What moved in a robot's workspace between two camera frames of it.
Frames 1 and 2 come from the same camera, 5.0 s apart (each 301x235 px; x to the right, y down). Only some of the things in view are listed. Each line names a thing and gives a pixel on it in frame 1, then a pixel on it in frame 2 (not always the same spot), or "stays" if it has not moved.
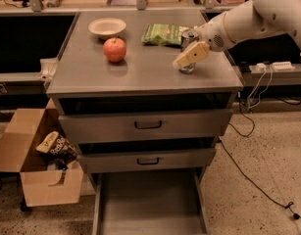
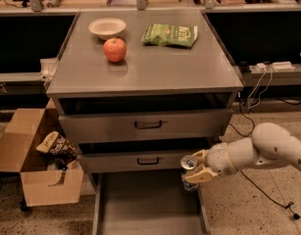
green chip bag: (164, 34) stays
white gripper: (213, 35) -> (220, 158)
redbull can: (188, 39) -> (188, 163)
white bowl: (107, 27) stays
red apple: (115, 49) stays
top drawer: (116, 125) stays
